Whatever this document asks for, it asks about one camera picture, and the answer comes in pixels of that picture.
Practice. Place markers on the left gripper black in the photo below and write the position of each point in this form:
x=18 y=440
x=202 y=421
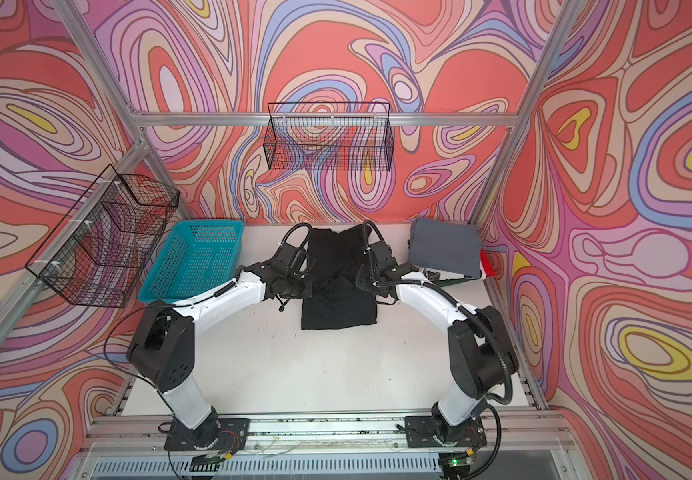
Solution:
x=309 y=288

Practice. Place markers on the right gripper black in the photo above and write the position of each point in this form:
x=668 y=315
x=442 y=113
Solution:
x=361 y=280

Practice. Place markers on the black t shirt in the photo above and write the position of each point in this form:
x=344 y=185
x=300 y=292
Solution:
x=336 y=302

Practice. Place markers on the teal plastic basket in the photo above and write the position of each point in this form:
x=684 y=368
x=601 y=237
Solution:
x=198 y=255

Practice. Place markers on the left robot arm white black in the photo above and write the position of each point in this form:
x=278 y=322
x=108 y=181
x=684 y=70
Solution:
x=163 y=347

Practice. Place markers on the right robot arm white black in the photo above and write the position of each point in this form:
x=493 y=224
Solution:
x=480 y=354

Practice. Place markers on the red folded t shirt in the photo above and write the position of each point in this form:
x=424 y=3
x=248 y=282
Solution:
x=486 y=265

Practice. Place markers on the black wire basket back wall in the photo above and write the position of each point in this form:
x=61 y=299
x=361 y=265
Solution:
x=365 y=145

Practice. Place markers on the black wire basket wall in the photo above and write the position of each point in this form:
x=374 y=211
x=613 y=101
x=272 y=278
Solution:
x=365 y=145
x=97 y=253

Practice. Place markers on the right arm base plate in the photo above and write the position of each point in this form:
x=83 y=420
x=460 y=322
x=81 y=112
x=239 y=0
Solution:
x=432 y=431

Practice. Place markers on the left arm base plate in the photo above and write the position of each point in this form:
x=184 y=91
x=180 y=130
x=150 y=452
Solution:
x=227 y=435

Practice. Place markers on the black wire basket left wall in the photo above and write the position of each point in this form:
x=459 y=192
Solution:
x=97 y=253

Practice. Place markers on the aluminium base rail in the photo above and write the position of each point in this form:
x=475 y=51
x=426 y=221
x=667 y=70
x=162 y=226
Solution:
x=523 y=443

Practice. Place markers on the aluminium frame crossbar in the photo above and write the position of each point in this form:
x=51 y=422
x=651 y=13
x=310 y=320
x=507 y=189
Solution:
x=497 y=119

